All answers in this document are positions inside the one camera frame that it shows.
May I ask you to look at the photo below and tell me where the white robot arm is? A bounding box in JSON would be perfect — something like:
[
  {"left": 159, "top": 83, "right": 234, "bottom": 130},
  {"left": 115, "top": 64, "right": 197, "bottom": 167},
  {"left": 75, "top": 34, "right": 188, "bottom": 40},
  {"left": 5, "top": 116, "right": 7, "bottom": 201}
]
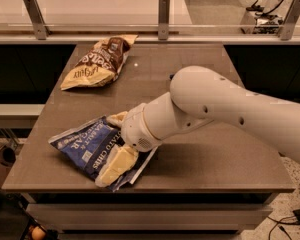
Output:
[{"left": 95, "top": 66, "right": 300, "bottom": 187}]

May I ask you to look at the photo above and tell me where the left metal railing bracket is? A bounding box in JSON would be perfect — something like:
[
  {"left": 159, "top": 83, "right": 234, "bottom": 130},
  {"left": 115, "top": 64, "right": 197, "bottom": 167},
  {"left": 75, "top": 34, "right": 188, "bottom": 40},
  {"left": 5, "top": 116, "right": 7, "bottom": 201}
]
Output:
[{"left": 23, "top": 0, "right": 49, "bottom": 40}]

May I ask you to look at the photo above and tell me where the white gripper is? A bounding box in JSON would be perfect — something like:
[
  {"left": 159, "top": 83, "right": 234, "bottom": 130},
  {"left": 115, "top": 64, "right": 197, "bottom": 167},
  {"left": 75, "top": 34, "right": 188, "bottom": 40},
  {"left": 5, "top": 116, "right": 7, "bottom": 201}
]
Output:
[{"left": 95, "top": 103, "right": 162, "bottom": 187}]

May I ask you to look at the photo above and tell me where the orange ball bottom left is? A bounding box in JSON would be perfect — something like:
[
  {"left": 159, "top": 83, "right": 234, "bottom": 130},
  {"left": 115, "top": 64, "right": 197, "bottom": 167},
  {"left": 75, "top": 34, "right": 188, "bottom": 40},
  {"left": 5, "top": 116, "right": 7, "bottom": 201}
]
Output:
[{"left": 30, "top": 226, "right": 46, "bottom": 240}]

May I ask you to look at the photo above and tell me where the yellow brown chip bag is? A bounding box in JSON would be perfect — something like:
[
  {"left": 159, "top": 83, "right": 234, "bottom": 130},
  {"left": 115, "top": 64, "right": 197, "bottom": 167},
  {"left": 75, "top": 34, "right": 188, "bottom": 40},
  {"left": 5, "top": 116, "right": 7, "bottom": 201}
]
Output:
[{"left": 60, "top": 35, "right": 137, "bottom": 90}]

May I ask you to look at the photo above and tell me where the blue potato chip bag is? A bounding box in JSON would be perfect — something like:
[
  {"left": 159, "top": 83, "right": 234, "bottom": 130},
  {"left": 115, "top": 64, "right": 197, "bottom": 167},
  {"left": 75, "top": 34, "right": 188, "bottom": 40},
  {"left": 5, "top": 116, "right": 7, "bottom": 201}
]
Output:
[{"left": 48, "top": 116, "right": 155, "bottom": 192}]

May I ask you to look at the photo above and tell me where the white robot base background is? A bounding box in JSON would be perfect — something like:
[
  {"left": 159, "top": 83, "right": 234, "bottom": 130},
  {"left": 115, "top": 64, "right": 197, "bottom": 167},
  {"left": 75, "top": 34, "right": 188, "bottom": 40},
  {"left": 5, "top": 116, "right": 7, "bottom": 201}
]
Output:
[{"left": 240, "top": 0, "right": 285, "bottom": 34}]

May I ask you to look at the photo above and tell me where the metal railing bracket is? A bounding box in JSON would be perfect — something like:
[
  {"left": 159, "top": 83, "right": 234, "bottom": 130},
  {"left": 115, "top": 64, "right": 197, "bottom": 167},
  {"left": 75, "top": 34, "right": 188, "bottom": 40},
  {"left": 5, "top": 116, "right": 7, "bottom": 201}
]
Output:
[
  {"left": 279, "top": 0, "right": 300, "bottom": 41},
  {"left": 23, "top": 0, "right": 49, "bottom": 40},
  {"left": 158, "top": 0, "right": 170, "bottom": 40}
]

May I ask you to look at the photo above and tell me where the right metal railing bracket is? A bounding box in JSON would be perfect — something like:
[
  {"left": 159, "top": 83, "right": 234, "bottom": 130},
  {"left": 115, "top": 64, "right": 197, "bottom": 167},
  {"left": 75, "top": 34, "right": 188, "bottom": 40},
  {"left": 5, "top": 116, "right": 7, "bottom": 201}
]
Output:
[{"left": 279, "top": 0, "right": 300, "bottom": 41}]

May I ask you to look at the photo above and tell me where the middle metal railing bracket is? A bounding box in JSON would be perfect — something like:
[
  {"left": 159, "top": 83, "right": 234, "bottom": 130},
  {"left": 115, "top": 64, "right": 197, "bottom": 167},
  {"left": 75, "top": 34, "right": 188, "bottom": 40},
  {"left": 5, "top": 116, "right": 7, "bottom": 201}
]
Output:
[{"left": 158, "top": 0, "right": 170, "bottom": 40}]

